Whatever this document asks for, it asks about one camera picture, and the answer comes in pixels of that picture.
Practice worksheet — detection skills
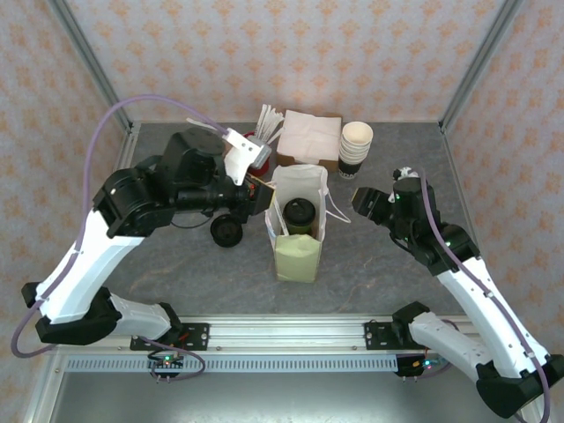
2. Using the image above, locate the black coffee cup lid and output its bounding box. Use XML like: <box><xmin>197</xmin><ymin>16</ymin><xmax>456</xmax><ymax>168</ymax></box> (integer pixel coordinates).
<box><xmin>210</xmin><ymin>215</ymin><xmax>244</xmax><ymax>249</ymax></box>
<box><xmin>282</xmin><ymin>197</ymin><xmax>316</xmax><ymax>225</ymax></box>

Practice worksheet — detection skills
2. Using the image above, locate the paper cup with green sleeve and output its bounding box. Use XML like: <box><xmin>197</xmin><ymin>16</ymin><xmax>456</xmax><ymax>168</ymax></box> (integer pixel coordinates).
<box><xmin>285</xmin><ymin>218</ymin><xmax>316</xmax><ymax>237</ymax></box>

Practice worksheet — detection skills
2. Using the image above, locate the white paper bag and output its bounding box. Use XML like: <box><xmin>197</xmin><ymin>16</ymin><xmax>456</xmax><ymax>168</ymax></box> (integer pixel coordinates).
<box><xmin>263</xmin><ymin>163</ymin><xmax>353</xmax><ymax>284</ymax></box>

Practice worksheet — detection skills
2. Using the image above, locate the red cup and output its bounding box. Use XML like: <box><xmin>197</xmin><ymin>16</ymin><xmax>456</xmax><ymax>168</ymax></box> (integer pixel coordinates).
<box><xmin>243</xmin><ymin>130</ymin><xmax>273</xmax><ymax>172</ymax></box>

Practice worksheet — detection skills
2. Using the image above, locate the stack of paper cups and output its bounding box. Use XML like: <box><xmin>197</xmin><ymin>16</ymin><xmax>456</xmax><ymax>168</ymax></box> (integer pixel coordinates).
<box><xmin>338</xmin><ymin>121</ymin><xmax>375</xmax><ymax>182</ymax></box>

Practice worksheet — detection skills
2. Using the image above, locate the brown cardboard napkin box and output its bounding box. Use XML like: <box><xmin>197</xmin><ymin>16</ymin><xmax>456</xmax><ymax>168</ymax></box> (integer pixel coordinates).
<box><xmin>275</xmin><ymin>115</ymin><xmax>344</xmax><ymax>174</ymax></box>

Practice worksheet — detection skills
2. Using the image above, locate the stack of paper napkins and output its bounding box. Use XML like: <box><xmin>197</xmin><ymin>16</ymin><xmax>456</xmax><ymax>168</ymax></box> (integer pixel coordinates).
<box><xmin>277</xmin><ymin>108</ymin><xmax>344</xmax><ymax>162</ymax></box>

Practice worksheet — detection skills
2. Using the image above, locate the small circuit board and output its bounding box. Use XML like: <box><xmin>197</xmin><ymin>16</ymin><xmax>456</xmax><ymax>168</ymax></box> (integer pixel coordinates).
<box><xmin>396</xmin><ymin>354</ymin><xmax>444</xmax><ymax>376</ymax></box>
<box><xmin>147</xmin><ymin>352</ymin><xmax>186</xmax><ymax>371</ymax></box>

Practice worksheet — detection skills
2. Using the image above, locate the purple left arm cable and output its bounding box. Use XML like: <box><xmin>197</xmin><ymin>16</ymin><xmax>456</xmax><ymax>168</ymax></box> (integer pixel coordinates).
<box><xmin>11</xmin><ymin>94</ymin><xmax>233</xmax><ymax>358</ymax></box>

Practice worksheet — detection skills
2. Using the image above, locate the aluminium frame post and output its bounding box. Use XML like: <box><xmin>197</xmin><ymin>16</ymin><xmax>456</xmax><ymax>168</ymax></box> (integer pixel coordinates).
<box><xmin>439</xmin><ymin>0</ymin><xmax>526</xmax><ymax>133</ymax></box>
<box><xmin>46</xmin><ymin>0</ymin><xmax>136</xmax><ymax>136</ymax></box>

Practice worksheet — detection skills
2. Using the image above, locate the purple board cable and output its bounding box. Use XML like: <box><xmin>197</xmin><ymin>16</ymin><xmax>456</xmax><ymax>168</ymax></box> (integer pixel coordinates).
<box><xmin>149</xmin><ymin>347</ymin><xmax>207</xmax><ymax>383</ymax></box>
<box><xmin>403</xmin><ymin>347</ymin><xmax>459</xmax><ymax>381</ymax></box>

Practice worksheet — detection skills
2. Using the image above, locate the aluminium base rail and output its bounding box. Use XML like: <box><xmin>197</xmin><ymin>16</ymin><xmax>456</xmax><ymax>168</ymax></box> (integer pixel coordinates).
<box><xmin>46</xmin><ymin>315</ymin><xmax>528</xmax><ymax>356</ymax></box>

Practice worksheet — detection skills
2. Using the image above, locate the white slotted cable duct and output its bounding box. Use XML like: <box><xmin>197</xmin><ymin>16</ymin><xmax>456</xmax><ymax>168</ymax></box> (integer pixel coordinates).
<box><xmin>64</xmin><ymin>356</ymin><xmax>400</xmax><ymax>373</ymax></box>

